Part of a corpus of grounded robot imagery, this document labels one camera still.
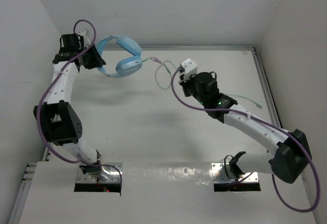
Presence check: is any green headphone cable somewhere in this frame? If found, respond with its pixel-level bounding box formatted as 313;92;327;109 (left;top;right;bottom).
141;57;263;110

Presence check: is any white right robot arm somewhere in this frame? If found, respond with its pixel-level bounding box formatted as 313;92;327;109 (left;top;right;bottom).
179;70;312;184

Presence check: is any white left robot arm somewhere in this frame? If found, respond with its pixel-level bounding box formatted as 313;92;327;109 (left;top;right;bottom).
33;33;100;165

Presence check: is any white front cover board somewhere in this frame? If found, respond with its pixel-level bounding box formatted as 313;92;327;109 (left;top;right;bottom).
20;161;315;223

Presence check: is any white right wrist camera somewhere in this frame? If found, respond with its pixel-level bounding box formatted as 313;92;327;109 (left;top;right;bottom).
179;58;198;80

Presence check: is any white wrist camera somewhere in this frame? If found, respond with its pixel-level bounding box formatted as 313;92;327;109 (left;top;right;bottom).
179;58;198;80
78;29;91;44

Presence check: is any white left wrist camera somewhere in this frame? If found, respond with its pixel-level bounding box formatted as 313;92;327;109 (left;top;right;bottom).
78;29;91;44

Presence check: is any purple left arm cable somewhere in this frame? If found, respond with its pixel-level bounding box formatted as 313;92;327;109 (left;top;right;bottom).
36;19;123;186

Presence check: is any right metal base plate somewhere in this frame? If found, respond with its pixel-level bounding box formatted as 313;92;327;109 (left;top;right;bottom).
211;162;260;184

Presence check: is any metal base plate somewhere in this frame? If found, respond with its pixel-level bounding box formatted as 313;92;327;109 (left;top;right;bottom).
211;162;260;184
76;163;123;184

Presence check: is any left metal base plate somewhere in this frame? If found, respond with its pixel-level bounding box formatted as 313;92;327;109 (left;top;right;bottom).
76;163;123;184

